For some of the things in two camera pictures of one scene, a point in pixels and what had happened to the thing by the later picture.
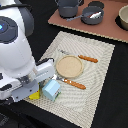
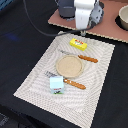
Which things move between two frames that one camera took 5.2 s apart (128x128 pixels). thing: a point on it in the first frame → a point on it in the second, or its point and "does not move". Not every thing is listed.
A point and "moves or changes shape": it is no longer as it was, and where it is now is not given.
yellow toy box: [35, 95] → [78, 44]
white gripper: [30, 83] → [85, 18]
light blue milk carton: [51, 90] moves or changes shape
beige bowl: [122, 18] does not move
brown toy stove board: [97, 17] does not move
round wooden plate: [69, 66] does not move
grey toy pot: [68, 8] does not move
